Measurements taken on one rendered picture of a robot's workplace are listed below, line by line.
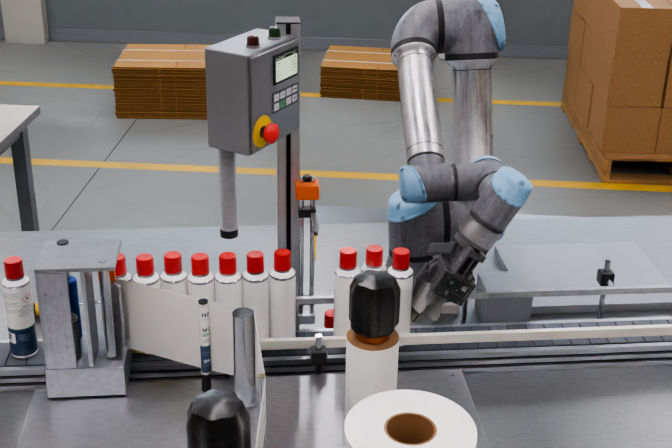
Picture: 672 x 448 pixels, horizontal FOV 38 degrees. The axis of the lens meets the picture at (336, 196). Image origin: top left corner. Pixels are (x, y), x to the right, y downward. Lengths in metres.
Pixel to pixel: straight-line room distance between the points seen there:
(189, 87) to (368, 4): 1.88
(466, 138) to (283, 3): 5.14
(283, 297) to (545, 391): 0.54
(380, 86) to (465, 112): 4.02
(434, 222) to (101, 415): 0.82
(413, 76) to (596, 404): 0.74
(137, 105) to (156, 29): 1.64
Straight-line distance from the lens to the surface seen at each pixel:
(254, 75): 1.73
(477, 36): 2.12
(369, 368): 1.62
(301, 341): 1.91
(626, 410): 1.97
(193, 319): 1.79
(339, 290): 1.89
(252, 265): 1.85
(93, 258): 1.75
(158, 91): 5.82
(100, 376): 1.83
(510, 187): 1.82
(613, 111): 5.10
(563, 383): 2.01
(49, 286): 1.75
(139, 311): 1.85
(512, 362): 2.01
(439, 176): 1.91
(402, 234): 2.15
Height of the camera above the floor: 1.94
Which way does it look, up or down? 24 degrees down
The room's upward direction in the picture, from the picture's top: 1 degrees clockwise
